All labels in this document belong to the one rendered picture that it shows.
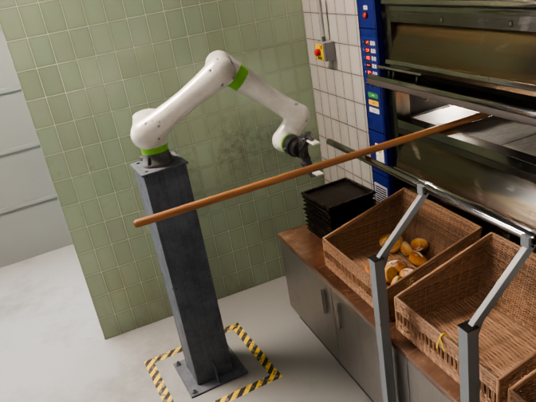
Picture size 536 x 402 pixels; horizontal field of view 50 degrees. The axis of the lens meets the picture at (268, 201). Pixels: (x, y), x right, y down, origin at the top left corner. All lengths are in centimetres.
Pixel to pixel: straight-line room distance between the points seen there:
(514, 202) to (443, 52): 65
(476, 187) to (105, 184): 197
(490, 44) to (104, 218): 222
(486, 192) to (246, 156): 159
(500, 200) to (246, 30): 174
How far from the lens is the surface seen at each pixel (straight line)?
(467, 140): 245
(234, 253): 367
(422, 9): 251
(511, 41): 219
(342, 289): 260
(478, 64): 228
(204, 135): 337
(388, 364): 232
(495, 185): 239
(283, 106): 259
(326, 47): 319
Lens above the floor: 199
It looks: 23 degrees down
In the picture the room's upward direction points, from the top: 10 degrees counter-clockwise
